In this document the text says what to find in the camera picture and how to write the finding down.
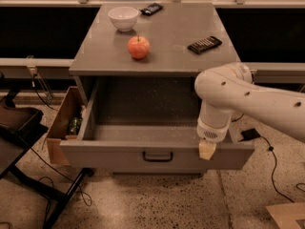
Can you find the green can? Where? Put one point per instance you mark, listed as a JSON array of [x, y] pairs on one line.
[[74, 126]]

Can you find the black power adapter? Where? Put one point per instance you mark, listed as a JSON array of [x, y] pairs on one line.
[[250, 134]]

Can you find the grey top drawer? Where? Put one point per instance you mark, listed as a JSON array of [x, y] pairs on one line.
[[147, 125]]

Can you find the red apple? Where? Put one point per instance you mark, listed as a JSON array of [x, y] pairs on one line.
[[138, 47]]

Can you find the cardboard sheet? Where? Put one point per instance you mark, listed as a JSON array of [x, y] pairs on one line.
[[288, 215]]

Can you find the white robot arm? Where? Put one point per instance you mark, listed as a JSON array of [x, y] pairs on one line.
[[228, 89]]

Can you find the brown cardboard box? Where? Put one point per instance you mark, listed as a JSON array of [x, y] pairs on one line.
[[70, 108]]

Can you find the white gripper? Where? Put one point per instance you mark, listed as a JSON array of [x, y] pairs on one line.
[[212, 133]]

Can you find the white ceramic bowl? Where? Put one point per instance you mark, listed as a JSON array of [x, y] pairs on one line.
[[123, 18]]

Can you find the grey drawer cabinet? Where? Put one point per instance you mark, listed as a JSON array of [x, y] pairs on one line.
[[105, 49]]

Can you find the black snack packet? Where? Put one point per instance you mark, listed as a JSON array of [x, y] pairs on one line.
[[151, 9]]

